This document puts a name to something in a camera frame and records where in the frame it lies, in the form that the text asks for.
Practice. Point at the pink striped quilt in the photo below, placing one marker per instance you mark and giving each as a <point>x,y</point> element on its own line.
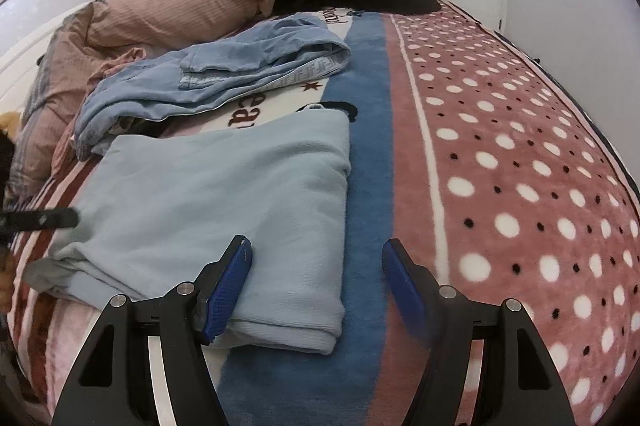
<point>150,11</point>

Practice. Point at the white bed headboard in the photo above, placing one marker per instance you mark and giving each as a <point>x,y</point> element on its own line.
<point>20,46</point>

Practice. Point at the yellow plush toy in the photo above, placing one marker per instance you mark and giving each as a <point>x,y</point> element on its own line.
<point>9,123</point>

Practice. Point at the pink plaid cloth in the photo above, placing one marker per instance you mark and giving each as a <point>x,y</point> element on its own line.
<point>120,61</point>

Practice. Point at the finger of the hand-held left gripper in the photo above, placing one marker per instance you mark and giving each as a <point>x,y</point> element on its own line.
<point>45,218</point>

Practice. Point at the printed striped dotted blanket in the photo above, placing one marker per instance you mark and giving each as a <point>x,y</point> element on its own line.
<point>500,156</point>

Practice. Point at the blue denim jeans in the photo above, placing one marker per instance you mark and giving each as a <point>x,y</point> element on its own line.
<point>225,66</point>

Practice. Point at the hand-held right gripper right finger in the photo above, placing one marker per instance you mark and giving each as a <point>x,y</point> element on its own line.
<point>405,286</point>

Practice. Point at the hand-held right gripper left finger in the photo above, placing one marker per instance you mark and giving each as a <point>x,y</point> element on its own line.
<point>230,291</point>

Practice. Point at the light blue pants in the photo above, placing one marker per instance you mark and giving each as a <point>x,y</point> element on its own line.
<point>200,186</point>

